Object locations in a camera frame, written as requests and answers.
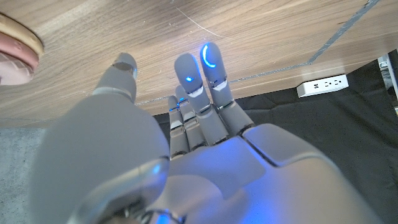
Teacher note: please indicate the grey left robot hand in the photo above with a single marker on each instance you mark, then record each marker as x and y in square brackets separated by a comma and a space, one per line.
[217, 174]

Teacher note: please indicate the red toy disc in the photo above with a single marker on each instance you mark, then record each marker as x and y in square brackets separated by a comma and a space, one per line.
[21, 53]

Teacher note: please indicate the large orange toy disc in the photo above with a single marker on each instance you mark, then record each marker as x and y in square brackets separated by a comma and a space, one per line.
[28, 35]

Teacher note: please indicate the white power strip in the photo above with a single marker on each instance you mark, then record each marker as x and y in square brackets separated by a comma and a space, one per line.
[323, 85]

